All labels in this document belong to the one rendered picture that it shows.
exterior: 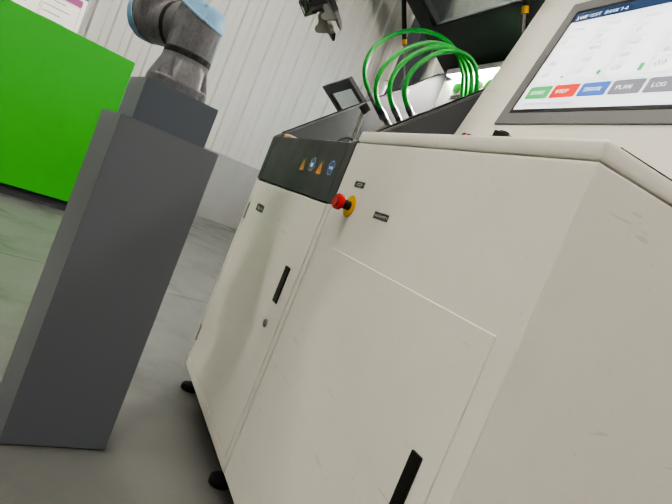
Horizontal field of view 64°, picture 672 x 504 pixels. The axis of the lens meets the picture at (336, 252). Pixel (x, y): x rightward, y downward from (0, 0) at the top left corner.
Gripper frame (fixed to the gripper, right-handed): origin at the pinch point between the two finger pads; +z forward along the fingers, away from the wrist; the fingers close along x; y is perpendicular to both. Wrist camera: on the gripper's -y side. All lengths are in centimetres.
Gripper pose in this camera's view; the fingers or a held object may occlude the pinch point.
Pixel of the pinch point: (338, 31)
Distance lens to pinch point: 183.6
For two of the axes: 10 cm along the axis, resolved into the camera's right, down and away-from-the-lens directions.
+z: 3.9, 9.2, 0.5
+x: 2.8, -0.6, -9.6
